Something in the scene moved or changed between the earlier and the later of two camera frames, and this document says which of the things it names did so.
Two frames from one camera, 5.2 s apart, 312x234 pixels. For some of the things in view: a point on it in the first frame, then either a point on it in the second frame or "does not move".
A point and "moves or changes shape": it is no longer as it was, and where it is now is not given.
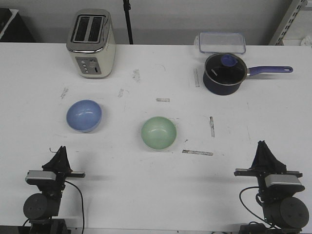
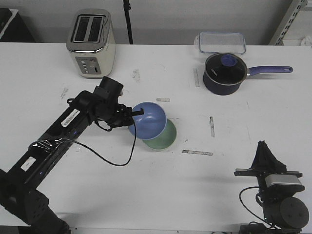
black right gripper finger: x=265 y=161 does not move
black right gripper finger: x=260 y=160 does not move
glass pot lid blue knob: x=225 y=68 does not move
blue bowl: x=84 y=115 moves or changes shape
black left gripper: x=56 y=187 → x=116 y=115
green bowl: x=158 y=132 does not move
